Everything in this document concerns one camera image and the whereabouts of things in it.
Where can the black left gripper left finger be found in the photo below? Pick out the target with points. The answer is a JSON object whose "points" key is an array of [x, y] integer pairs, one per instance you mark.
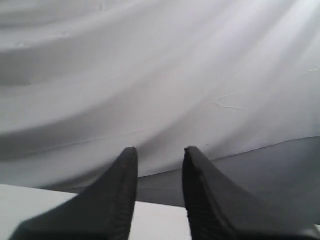
{"points": [[103, 211]]}

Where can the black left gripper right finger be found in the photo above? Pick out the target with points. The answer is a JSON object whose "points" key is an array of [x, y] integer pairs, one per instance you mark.
{"points": [[219, 209]]}

